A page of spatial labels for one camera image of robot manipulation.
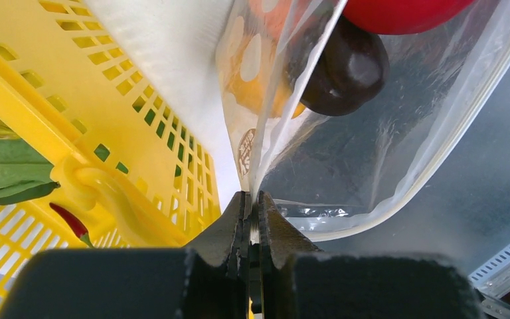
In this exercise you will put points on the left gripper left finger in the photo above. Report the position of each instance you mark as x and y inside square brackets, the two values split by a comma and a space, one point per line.
[204, 279]

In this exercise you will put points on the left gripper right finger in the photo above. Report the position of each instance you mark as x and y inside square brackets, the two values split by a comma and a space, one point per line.
[299, 280]

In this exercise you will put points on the yellow plastic basket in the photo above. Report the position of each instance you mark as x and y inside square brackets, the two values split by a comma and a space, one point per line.
[72, 93]

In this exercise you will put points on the clear zip top bag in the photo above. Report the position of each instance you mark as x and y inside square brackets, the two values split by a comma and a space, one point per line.
[336, 176]

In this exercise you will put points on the dark purple eggplant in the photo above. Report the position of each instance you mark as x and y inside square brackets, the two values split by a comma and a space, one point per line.
[352, 69]

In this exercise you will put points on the brown potato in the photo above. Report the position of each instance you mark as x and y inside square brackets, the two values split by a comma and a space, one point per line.
[246, 83]

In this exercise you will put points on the red chili pepper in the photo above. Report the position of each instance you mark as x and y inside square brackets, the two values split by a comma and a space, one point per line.
[76, 226]

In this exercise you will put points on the large green leaf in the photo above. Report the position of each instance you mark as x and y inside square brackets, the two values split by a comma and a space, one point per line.
[24, 173]

